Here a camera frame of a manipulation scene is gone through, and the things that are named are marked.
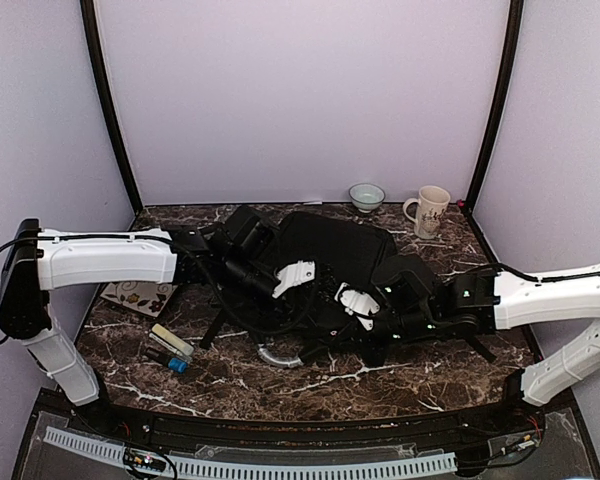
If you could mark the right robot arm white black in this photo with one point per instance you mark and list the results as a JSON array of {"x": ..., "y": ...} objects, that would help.
[{"x": 496, "y": 297}]

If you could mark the black frame post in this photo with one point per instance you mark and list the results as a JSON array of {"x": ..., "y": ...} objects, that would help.
[
  {"x": 508, "y": 55},
  {"x": 108, "y": 109}
]

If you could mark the white slotted cable duct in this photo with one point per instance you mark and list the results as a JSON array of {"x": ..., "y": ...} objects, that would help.
[{"x": 228, "y": 463}]

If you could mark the small white blue bowl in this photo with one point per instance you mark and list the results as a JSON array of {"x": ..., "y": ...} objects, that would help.
[{"x": 366, "y": 197}]

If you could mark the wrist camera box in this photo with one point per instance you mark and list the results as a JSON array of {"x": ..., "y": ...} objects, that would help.
[
  {"x": 249, "y": 231},
  {"x": 403, "y": 281}
]

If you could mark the black blue marker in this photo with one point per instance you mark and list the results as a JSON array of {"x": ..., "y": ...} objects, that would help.
[{"x": 172, "y": 363}]

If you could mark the cream mug with print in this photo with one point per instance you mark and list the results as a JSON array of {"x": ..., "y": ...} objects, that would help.
[{"x": 426, "y": 211}]

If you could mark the black front rail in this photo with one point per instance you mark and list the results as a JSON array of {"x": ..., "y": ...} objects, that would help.
[{"x": 456, "y": 429}]

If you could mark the small circuit board right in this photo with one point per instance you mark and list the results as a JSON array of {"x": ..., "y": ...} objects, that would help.
[{"x": 521, "y": 444}]

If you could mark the right black frame post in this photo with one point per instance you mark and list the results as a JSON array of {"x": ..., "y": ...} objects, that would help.
[{"x": 508, "y": 55}]

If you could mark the small circuit board left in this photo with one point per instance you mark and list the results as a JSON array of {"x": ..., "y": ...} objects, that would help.
[{"x": 142, "y": 462}]

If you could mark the small circuit board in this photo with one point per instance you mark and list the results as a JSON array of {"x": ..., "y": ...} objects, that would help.
[
  {"x": 142, "y": 462},
  {"x": 521, "y": 444}
]

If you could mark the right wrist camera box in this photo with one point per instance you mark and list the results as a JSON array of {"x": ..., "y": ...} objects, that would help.
[{"x": 403, "y": 281}]

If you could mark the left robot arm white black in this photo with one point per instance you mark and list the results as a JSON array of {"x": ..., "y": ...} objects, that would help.
[{"x": 38, "y": 261}]

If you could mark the black student backpack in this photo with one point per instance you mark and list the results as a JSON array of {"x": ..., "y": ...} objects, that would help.
[{"x": 334, "y": 261}]

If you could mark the floral square coaster mat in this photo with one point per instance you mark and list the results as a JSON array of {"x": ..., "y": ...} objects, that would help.
[{"x": 146, "y": 298}]

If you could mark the cream eraser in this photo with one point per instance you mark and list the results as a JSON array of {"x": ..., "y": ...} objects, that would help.
[{"x": 172, "y": 339}]

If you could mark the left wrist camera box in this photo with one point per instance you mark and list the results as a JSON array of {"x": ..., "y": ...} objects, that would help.
[{"x": 249, "y": 231}]

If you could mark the left black frame post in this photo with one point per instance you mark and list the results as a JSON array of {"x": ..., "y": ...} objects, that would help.
[{"x": 108, "y": 109}]

